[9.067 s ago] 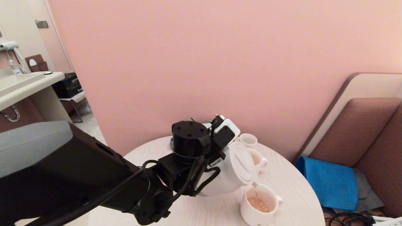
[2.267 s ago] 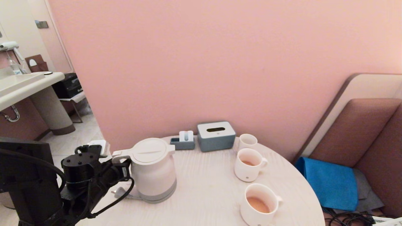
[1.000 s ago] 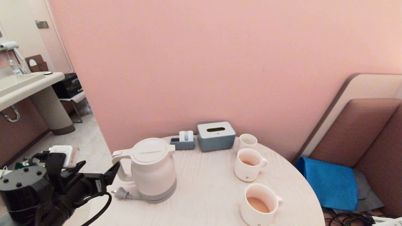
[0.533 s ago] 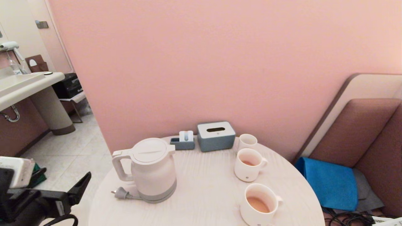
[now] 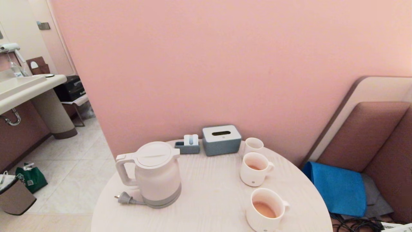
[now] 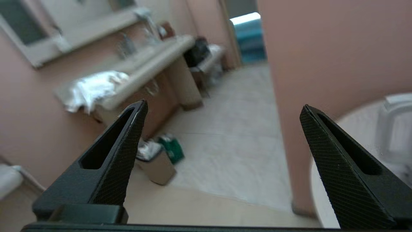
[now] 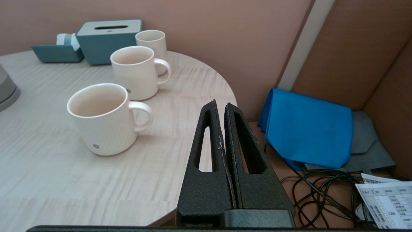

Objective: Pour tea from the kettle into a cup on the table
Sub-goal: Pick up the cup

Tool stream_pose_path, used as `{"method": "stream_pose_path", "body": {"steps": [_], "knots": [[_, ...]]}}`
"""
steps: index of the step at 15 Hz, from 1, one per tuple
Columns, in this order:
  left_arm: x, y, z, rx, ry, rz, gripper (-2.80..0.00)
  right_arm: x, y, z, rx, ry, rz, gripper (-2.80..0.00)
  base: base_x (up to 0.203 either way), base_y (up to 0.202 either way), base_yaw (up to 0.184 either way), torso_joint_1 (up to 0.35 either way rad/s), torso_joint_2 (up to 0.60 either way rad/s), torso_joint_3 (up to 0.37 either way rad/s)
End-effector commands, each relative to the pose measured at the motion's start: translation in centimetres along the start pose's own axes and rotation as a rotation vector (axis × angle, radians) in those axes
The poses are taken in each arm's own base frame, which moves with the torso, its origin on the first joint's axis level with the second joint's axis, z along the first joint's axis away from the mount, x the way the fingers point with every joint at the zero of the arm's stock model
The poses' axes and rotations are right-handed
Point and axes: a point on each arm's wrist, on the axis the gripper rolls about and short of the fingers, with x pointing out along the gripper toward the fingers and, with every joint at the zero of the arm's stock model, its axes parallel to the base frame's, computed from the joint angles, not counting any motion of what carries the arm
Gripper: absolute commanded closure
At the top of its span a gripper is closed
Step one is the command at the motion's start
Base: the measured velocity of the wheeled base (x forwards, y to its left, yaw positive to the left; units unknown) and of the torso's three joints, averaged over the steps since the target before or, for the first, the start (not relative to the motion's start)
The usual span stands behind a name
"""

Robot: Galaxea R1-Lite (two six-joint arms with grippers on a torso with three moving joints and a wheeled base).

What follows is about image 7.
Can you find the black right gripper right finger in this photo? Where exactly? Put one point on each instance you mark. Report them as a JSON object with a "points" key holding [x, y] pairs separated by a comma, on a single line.
{"points": [[260, 193]]}

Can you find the white printed paper sheet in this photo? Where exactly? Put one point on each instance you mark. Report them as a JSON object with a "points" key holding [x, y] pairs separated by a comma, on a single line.
{"points": [[379, 178], [389, 203]]}

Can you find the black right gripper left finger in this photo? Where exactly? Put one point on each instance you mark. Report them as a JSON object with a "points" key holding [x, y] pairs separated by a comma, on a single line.
{"points": [[206, 190]]}

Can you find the white ribbed ceramic mug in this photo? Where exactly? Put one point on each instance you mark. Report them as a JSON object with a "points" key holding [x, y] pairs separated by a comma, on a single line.
{"points": [[106, 135], [135, 80]]}

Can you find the blue folded cloth bag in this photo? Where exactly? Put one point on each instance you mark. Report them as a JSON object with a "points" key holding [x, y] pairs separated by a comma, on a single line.
{"points": [[309, 129]]}

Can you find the white electric kettle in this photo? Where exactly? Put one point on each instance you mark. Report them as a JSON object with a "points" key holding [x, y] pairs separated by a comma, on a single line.
{"points": [[6, 90]]}

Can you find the small blue-grey tray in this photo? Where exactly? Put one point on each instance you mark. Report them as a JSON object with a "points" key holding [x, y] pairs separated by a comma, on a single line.
{"points": [[54, 53]]}

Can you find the blue-grey tissue box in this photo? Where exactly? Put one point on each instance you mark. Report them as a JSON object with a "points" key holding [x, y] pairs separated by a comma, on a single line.
{"points": [[106, 48]]}

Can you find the grey folded cloth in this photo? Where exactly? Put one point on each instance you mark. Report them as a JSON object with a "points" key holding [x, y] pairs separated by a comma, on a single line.
{"points": [[367, 145]]}

